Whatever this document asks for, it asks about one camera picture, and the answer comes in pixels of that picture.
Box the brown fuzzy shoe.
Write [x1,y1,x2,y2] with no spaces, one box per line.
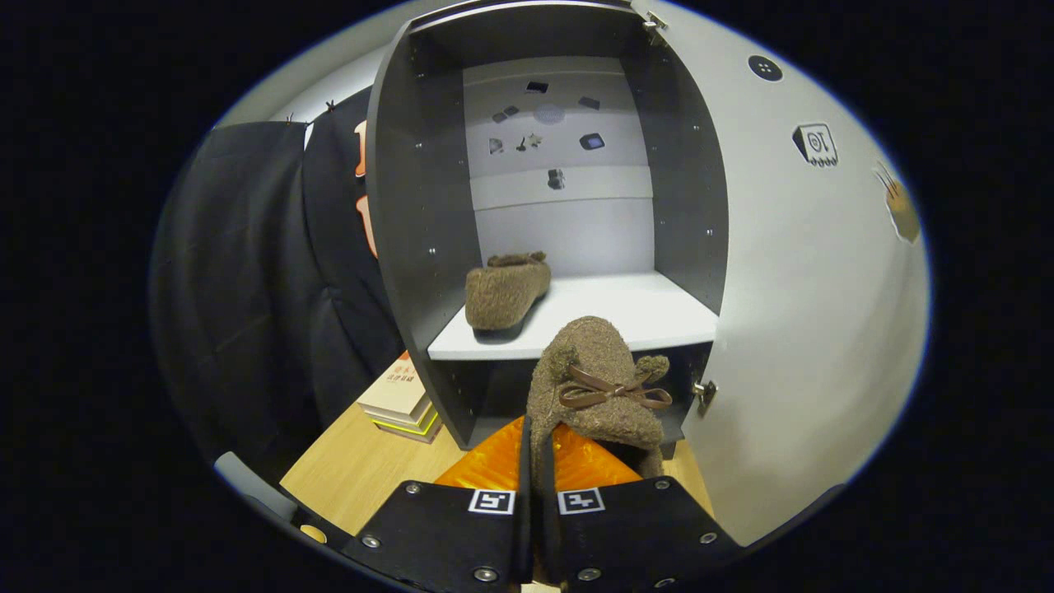
[525,315,674,495]
[464,251,553,334]

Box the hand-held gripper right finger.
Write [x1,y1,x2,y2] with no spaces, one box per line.
[539,424,746,593]

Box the grey curved bar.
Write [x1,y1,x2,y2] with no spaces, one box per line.
[214,451,301,524]

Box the white orange cover book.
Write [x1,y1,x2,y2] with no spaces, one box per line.
[357,353,433,425]

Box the black backdrop cloth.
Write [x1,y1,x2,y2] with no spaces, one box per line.
[151,86,404,487]

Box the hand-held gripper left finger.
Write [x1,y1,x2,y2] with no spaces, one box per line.
[340,414,534,593]

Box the grey shoe cabinet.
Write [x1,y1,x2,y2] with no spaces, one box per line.
[365,0,730,450]

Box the yellow edged book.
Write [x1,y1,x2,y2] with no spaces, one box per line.
[371,408,444,444]

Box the beige shoe cabinet door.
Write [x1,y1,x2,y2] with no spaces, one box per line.
[630,0,931,549]

